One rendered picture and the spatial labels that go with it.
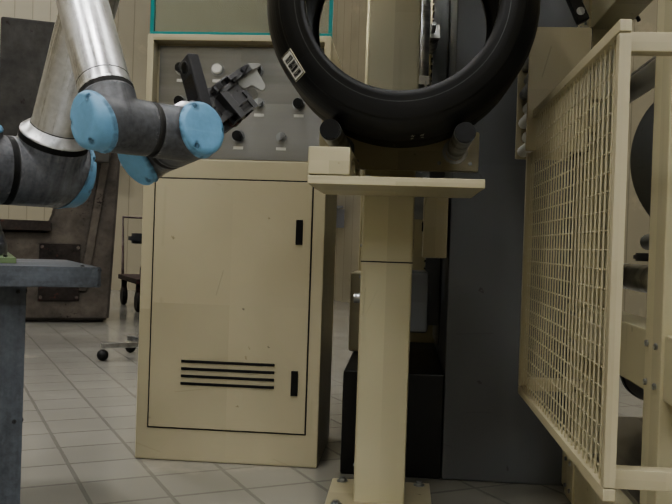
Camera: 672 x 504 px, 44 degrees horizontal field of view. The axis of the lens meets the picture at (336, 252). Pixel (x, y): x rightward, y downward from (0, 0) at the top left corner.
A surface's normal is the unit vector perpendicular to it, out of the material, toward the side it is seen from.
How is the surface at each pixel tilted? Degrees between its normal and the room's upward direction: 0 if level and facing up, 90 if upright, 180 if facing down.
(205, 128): 80
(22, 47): 90
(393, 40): 90
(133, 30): 90
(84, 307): 90
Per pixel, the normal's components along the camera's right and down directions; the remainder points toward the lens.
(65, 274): 0.44, 0.02
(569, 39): -0.08, 0.00
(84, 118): -0.72, 0.05
